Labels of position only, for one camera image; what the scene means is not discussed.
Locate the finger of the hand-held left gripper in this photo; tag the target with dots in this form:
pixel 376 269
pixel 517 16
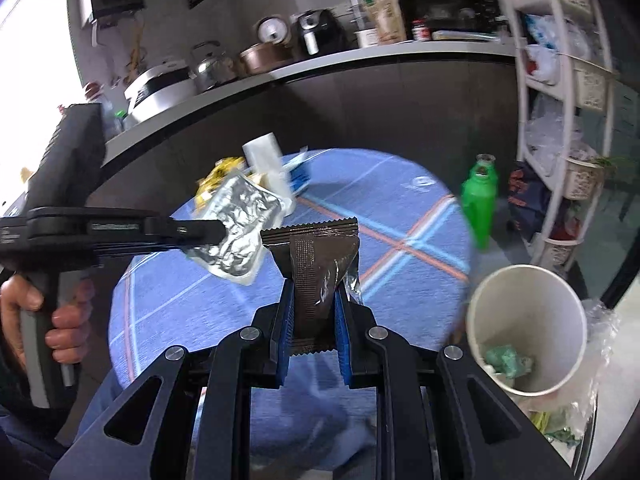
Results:
pixel 197 232

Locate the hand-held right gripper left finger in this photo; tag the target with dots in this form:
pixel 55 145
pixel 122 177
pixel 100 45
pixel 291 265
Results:
pixel 282 332

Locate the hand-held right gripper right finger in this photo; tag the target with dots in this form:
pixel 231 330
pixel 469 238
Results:
pixel 342 332

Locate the silver foil bag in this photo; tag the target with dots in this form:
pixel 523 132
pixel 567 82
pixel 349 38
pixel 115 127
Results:
pixel 245 220

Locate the brown snack wrapper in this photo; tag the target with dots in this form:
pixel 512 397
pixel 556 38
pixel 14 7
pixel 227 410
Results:
pixel 315 270

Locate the blue white tissue package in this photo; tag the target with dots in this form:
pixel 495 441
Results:
pixel 299 172

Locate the teal plastic wrapper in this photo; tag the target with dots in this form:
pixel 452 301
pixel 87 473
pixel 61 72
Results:
pixel 507 360

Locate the white trash bin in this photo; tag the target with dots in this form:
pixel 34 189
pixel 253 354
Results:
pixel 525 320

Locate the person's left hand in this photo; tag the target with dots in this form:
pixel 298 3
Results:
pixel 70 330

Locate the yellow snack wrapper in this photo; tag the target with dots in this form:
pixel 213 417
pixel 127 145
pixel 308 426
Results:
pixel 217 177

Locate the person's leg in jeans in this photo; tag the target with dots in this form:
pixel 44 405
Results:
pixel 310 420

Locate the white tissue pack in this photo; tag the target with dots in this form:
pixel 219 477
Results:
pixel 267 160

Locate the blue plaid tablecloth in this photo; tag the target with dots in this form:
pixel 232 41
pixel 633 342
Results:
pixel 400 240

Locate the glass jar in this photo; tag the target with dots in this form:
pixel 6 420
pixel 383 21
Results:
pixel 95 92

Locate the white black cooking appliance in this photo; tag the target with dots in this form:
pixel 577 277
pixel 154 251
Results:
pixel 160 90

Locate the steel kettle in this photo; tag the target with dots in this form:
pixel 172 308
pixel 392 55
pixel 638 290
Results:
pixel 212 67

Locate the copper pot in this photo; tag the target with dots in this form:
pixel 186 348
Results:
pixel 265 59

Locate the green plastic bottle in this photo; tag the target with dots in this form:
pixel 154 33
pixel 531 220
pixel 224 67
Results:
pixel 480 205

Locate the dark blue bag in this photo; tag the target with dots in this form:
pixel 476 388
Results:
pixel 527 202

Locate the black air fryer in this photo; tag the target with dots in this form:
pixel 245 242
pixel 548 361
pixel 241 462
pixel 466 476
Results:
pixel 320 32

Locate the clear plastic bag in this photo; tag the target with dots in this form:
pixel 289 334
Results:
pixel 585 370

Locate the white food steamer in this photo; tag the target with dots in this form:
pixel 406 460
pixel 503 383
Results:
pixel 364 20

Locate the brown paper bag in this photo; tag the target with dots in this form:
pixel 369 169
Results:
pixel 386 17

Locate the red lid jar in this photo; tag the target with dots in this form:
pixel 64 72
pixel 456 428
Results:
pixel 421 31

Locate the white storage rack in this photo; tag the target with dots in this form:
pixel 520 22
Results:
pixel 565 85

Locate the black toaster oven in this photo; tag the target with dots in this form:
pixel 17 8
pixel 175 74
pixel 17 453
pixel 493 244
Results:
pixel 450 10

